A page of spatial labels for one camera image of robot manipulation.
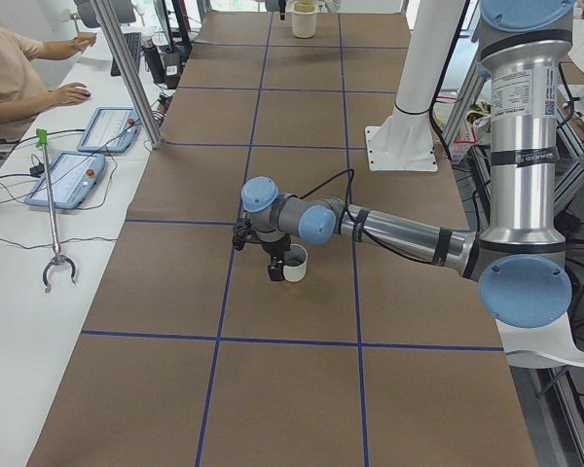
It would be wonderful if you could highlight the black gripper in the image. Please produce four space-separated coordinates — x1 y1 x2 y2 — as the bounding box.
261 233 291 281

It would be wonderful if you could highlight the white mug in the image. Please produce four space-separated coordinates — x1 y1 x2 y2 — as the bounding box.
283 243 309 283

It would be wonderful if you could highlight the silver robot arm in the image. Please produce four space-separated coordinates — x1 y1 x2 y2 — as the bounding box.
232 1 574 328

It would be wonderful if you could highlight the far blue teach pendant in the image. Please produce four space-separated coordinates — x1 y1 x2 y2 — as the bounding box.
77 107 140 153

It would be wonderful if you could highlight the blue teach pendant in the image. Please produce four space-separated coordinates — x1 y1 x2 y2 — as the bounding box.
50 151 106 210
77 107 140 153

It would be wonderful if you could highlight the near blue teach pendant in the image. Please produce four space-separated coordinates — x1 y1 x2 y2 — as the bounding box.
50 151 106 210

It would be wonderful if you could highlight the black water bottle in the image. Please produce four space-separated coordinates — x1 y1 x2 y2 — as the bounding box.
142 39 165 84

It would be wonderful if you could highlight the metal reacher grabber tool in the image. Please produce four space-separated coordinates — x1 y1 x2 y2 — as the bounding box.
35 129 77 294

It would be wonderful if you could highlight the black keyboard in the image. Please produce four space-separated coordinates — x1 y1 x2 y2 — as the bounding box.
109 31 143 78

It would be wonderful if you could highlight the white chair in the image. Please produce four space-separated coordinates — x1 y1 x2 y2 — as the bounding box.
495 315 584 369

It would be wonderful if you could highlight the person in beige shirt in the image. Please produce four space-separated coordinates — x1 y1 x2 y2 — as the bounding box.
0 26 96 143

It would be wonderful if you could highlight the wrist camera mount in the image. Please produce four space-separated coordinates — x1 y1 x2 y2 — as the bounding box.
232 217 253 251

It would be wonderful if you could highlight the aluminium frame post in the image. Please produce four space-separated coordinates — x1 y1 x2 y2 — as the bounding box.
91 0 163 149

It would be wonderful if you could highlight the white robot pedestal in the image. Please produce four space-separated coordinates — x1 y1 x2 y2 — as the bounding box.
365 0 468 172

